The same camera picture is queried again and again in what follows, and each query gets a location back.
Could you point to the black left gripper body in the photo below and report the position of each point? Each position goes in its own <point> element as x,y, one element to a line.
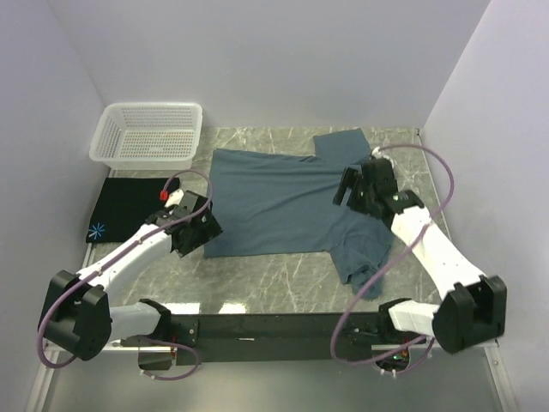
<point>204,231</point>

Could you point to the black base beam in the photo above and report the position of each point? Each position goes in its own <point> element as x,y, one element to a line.
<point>279,337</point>

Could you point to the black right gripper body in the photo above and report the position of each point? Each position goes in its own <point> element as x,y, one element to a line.
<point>361,196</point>

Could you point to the blue-grey t-shirt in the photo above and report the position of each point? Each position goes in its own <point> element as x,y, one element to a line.
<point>278,204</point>

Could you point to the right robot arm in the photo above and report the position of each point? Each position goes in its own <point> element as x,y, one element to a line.
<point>473,307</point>

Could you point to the white plastic basket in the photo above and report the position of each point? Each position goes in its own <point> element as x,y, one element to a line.
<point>141,136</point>

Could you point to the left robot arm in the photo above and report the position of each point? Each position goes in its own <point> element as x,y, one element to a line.
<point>77,314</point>

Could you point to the folded black t-shirt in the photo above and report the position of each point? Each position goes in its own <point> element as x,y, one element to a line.
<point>122,207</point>

